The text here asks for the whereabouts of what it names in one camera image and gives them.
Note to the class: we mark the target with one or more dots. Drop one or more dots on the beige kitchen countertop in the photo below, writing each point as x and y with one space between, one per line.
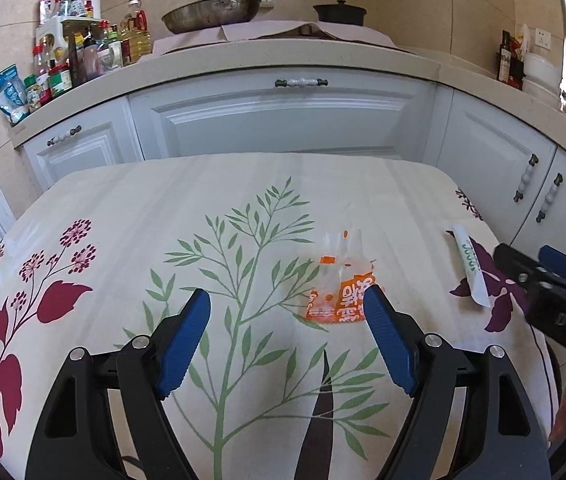
288 62

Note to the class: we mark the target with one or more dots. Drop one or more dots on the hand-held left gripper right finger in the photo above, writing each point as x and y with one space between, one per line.
388 340

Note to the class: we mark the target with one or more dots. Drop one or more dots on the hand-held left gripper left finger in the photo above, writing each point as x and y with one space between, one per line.
185 340

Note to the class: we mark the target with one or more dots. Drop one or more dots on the narrow white cabinet door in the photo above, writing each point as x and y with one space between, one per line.
93 157

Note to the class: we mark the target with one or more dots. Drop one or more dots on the floral printed tablecloth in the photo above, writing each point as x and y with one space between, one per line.
138 210

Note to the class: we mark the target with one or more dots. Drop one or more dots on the pale stove cover cloth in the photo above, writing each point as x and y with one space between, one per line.
263 32

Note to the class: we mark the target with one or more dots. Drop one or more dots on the red seasoning packets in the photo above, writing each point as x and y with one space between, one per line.
517 65

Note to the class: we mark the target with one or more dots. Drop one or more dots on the cluster of condiment bottles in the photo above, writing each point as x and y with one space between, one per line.
83 60

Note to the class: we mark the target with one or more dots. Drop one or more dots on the dark glass bottle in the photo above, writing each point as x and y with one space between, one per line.
504 57

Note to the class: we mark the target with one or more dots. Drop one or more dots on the white spice rack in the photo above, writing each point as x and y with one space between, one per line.
53 35

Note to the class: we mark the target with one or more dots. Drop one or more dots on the yellow cooking oil bottle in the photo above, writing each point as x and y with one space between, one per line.
136 32

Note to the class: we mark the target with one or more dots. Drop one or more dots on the white paper towel roll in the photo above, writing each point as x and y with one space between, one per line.
91 0

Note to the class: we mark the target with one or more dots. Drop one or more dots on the clear orange printed plastic bag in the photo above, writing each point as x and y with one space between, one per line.
340 290

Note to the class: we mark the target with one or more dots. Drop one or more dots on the stack of white bowls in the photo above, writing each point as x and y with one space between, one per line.
543 75

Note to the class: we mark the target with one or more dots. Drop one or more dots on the black lidded pot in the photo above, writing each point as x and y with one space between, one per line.
339 14

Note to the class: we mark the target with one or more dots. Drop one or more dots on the white green sachet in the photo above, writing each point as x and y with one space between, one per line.
470 265

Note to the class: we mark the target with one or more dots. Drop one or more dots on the wide white cabinet door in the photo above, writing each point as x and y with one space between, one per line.
283 120

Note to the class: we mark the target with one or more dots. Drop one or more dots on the blue plastic pouch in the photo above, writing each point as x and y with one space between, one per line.
10 95

